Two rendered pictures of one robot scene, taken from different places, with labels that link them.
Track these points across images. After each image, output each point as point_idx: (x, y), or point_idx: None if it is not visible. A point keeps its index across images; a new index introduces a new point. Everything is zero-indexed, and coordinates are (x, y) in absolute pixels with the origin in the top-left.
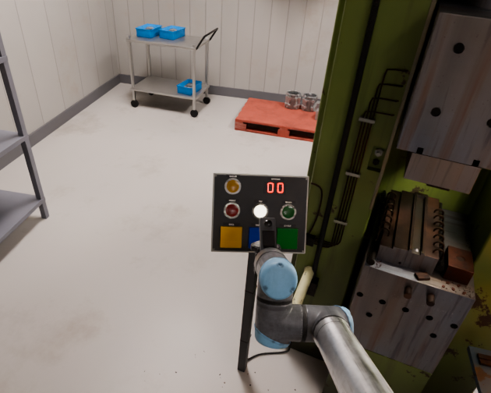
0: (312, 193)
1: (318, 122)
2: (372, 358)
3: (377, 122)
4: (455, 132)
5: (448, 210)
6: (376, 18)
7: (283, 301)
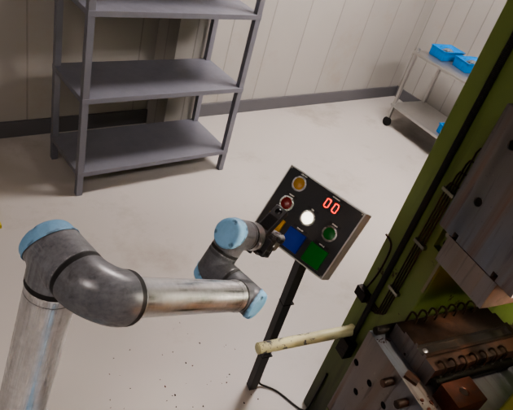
0: (384, 246)
1: None
2: None
3: None
4: (487, 232)
5: None
6: (489, 93)
7: (222, 250)
